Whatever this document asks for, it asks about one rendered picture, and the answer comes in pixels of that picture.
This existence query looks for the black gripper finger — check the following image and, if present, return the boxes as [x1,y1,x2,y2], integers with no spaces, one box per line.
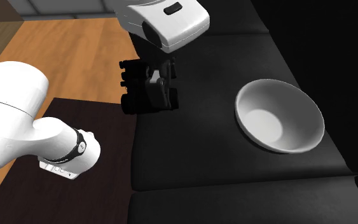
[118,59,151,116]
[145,59,180,112]

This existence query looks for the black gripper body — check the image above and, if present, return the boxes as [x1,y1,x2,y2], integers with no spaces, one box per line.
[129,31,177,73]

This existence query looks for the black sofa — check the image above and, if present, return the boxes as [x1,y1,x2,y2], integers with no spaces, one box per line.
[127,0,358,224]

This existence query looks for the white bowl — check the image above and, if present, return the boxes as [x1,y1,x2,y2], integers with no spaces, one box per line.
[234,78,326,155]

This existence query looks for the dark brown robot stand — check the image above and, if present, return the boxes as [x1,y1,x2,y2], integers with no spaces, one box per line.
[0,97,138,224]

